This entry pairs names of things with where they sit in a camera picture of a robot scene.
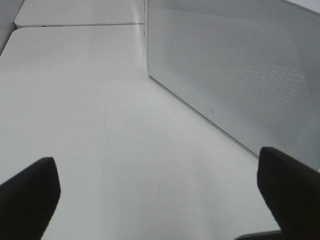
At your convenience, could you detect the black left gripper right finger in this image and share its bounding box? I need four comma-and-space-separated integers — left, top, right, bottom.
257, 147, 320, 240

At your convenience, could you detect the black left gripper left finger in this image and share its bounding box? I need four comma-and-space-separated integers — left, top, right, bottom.
0, 157, 61, 240

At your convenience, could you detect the white microwave door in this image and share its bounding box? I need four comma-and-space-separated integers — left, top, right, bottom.
146, 0, 320, 169

